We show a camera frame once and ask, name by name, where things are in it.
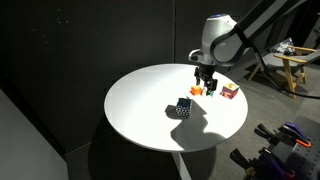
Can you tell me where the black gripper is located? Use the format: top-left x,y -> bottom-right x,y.
194,65 -> 219,96

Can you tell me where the green orange purple picture block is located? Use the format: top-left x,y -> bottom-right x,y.
220,82 -> 241,100

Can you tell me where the small orange cube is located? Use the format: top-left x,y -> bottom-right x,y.
189,84 -> 204,97

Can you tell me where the black spring clamp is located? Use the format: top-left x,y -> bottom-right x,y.
254,122 -> 282,142
229,147 -> 258,172

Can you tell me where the wooden chair grey seat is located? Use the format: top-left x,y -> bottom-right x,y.
249,45 -> 320,100

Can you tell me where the crinkled plastic bag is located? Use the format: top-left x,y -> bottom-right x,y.
268,36 -> 297,56

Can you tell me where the purple spring clamp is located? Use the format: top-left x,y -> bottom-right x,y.
259,147 -> 297,180

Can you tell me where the black perforated board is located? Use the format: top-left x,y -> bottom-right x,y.
270,115 -> 320,180

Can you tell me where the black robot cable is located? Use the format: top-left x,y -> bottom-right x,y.
233,23 -> 320,100

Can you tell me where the white table pedestal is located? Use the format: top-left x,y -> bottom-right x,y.
171,151 -> 193,180

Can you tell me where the purple clamp orange handle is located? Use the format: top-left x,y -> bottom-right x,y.
278,121 -> 313,149

